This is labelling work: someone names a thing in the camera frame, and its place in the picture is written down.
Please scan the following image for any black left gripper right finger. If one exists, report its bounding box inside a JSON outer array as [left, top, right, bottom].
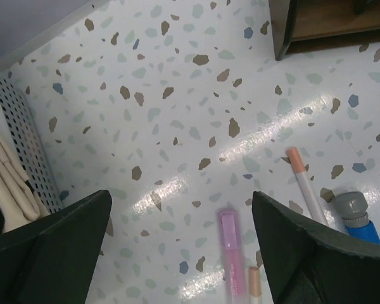
[[252, 191, 380, 303]]

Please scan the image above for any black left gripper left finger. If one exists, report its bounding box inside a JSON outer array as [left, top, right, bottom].
[[0, 190, 112, 304]]

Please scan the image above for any brown wooden desk organizer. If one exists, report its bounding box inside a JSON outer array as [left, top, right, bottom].
[[269, 1, 380, 61]]

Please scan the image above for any white pen peach cap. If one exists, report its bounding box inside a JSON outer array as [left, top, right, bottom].
[[286, 147, 328, 226]]

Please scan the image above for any beige folded cloth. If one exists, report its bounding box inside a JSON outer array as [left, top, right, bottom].
[[0, 133, 49, 232]]

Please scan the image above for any pink highlighter marker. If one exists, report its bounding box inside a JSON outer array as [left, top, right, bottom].
[[218, 208, 249, 303]]

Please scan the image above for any blue grey stamp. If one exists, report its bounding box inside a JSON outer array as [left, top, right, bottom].
[[332, 191, 380, 245]]

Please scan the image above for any white perforated basket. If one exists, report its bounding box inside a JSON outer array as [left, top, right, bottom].
[[0, 72, 64, 213]]

